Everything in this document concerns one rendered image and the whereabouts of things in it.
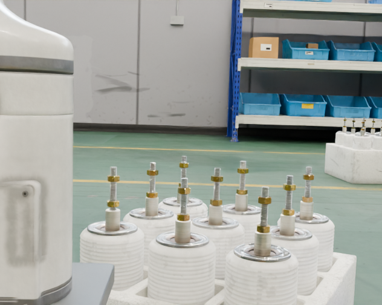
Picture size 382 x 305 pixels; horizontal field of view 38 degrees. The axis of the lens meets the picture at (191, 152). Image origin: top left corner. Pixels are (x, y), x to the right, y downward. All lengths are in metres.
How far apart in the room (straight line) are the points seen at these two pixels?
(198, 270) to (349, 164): 2.36
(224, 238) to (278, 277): 0.17
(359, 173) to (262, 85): 3.10
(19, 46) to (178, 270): 0.44
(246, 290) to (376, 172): 2.42
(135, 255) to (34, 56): 0.47
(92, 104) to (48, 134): 5.60
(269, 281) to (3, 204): 0.39
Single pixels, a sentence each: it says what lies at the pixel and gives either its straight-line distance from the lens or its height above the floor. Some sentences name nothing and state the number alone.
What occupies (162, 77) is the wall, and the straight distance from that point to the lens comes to 5.93.
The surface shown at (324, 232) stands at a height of 0.24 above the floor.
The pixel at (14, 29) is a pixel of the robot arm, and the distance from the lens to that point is 0.40.
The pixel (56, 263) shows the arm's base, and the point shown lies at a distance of 0.43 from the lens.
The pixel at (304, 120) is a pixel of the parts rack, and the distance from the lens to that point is 5.31.
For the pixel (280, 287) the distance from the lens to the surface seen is 0.72.
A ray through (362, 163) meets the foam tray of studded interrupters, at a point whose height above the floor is 0.11.
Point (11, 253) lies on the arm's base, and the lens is 0.41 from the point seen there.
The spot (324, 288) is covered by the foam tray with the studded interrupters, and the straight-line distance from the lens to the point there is 0.85.
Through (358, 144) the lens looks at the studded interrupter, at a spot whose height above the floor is 0.21.
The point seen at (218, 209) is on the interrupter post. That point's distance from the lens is 0.87.
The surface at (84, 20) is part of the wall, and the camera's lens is 6.06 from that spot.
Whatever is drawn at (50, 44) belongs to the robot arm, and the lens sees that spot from 0.41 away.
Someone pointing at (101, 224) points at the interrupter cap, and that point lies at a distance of 0.86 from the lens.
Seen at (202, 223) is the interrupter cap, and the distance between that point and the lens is 0.88.
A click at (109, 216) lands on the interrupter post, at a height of 0.27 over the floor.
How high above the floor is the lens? 0.46
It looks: 6 degrees down
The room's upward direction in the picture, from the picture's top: 2 degrees clockwise
